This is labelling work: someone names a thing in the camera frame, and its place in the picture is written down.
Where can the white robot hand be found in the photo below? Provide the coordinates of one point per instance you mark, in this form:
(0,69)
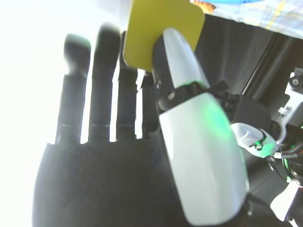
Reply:
(106,184)

